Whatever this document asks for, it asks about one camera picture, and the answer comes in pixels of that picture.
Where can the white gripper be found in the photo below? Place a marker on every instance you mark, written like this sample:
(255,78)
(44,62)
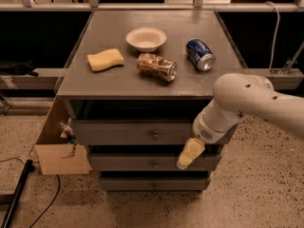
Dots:
(203,129)

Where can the grey top drawer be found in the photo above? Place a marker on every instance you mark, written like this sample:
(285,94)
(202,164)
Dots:
(119,132)

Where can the grey drawer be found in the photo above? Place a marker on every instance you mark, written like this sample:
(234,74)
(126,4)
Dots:
(119,132)
(154,184)
(149,162)

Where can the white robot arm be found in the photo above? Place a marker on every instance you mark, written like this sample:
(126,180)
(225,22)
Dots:
(235,97)

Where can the grey drawer cabinet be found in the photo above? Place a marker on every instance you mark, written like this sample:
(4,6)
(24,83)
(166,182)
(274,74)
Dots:
(123,93)

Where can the grey bottom drawer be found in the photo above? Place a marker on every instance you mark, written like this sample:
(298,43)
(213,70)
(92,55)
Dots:
(154,184)

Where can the grey middle drawer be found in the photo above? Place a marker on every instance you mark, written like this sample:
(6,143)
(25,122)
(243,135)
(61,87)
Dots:
(149,162)

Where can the blue soda can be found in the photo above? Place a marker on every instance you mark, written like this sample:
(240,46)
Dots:
(200,55)

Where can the crushed brown can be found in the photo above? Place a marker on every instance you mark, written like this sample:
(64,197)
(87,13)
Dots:
(155,66)

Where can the white paper bowl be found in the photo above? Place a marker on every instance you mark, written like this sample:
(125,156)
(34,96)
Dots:
(146,39)

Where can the yellow sponge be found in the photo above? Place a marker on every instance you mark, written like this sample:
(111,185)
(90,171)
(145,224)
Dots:
(105,59)

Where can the crumpled trash in box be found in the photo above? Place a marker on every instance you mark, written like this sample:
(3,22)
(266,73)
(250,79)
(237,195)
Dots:
(67,132)

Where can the cardboard box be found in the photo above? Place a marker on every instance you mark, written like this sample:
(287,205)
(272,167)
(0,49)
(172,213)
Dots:
(56,155)

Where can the black bar on floor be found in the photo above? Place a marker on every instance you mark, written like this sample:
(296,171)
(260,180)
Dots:
(11,200)

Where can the metal railing frame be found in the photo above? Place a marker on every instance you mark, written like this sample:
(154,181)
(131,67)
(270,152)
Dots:
(95,5)

